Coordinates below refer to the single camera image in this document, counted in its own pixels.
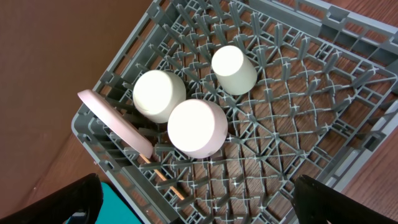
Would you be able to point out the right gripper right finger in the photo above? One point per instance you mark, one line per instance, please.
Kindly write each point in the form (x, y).
(314, 202)

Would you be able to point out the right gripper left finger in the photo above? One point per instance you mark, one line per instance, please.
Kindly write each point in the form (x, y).
(56, 207)

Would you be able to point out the large white plate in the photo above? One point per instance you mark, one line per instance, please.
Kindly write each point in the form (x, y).
(114, 120)

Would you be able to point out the wooden chopstick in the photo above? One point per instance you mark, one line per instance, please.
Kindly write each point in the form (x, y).
(180, 196)

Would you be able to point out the white bowl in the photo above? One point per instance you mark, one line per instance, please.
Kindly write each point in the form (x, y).
(198, 128)
(156, 93)

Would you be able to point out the small white cup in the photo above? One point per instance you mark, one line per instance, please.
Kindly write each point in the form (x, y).
(234, 72)

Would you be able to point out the grey dishwasher rack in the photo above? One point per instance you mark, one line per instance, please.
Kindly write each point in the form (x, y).
(324, 100)

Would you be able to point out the teal serving tray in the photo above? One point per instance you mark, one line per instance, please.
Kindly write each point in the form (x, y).
(104, 207)

